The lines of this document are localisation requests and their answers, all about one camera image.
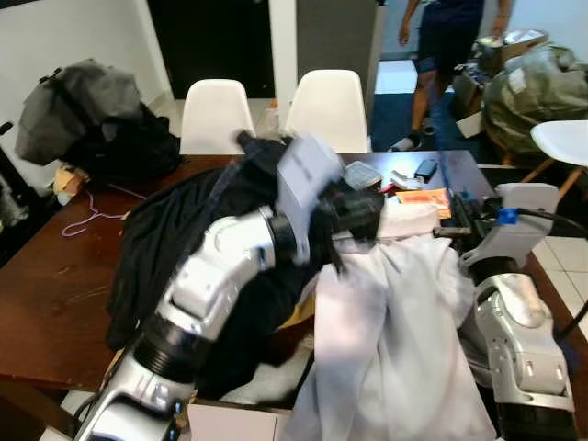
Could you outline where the white t-shirt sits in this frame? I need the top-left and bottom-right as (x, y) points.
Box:
(285, 198), (497, 441)

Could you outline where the small grey box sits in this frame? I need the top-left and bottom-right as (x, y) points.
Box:
(345, 161), (382, 189)

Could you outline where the orange packet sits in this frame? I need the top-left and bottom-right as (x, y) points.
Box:
(395, 188), (451, 220)

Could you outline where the black phone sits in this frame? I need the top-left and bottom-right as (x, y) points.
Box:
(413, 158), (440, 180)

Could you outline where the olive duffel bag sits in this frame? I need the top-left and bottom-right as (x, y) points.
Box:
(482, 44), (588, 166)

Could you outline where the person in dark shorts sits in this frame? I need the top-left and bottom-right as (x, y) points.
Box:
(397, 0), (514, 153)

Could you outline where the brown cardboard box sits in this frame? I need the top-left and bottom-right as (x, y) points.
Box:
(473, 29), (549, 74)

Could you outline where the black soft bag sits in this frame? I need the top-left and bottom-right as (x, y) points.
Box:
(64, 110), (183, 189)

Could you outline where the small yellow toy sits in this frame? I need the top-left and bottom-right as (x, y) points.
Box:
(53, 165), (88, 205)

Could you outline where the grey green backpack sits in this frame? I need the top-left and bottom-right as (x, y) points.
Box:
(14, 60), (143, 166)

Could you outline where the dark brown wooden table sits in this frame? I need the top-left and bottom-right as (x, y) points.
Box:
(0, 152), (588, 410)

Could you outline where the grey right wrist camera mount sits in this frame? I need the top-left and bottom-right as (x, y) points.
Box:
(459, 182), (561, 269)

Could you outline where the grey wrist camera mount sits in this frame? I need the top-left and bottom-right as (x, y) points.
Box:
(459, 182), (561, 269)
(276, 136), (345, 267)

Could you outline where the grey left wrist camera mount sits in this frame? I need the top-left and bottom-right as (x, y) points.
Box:
(276, 136), (345, 267)

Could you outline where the purple wire hanger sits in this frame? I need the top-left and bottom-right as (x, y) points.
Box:
(62, 188), (130, 238)

